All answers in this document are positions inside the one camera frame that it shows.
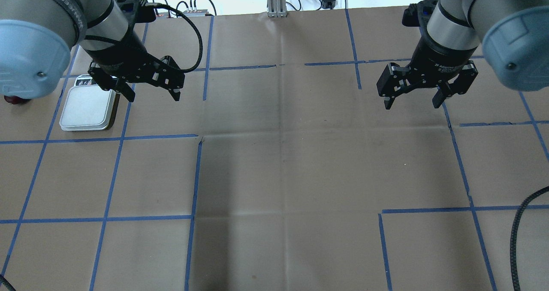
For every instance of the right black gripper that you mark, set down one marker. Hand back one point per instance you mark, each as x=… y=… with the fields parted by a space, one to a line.
x=437 y=56

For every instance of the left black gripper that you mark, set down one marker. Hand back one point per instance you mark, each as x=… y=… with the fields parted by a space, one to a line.
x=115 y=55

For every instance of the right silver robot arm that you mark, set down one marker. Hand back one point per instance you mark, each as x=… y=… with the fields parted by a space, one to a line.
x=513 y=35

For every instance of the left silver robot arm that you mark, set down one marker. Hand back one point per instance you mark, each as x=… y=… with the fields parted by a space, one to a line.
x=37 y=37

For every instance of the red mango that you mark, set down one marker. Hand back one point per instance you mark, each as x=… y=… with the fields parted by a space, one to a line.
x=15 y=100

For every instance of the silver kitchen scale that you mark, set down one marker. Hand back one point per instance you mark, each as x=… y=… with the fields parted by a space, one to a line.
x=87 y=106

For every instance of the brown paper table cover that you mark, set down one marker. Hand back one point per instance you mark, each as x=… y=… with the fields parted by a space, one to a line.
x=278 y=170

